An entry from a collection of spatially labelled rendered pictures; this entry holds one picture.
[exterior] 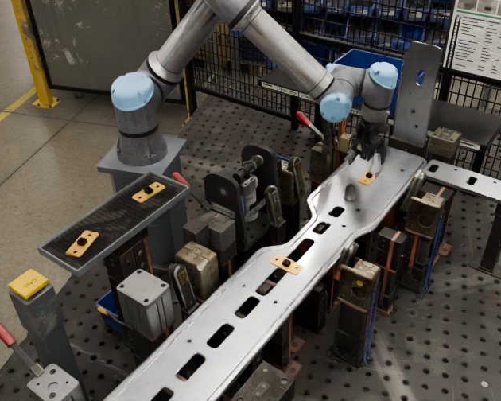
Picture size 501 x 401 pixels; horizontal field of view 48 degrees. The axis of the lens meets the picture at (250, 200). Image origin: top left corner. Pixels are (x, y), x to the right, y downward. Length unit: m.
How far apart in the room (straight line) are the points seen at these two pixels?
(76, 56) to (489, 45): 2.97
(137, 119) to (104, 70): 2.62
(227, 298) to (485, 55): 1.22
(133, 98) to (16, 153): 2.58
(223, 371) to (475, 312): 0.88
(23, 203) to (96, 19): 1.33
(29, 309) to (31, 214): 2.23
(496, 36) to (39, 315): 1.60
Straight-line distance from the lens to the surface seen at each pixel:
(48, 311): 1.32
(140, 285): 1.27
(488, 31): 2.06
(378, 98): 1.55
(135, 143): 1.64
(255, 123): 2.63
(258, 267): 1.44
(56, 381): 1.22
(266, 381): 1.19
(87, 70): 4.29
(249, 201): 1.57
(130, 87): 1.60
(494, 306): 1.87
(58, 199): 3.54
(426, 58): 1.84
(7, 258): 3.23
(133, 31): 3.96
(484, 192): 1.79
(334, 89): 1.43
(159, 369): 1.26
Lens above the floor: 2.01
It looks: 38 degrees down
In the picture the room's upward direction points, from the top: 2 degrees counter-clockwise
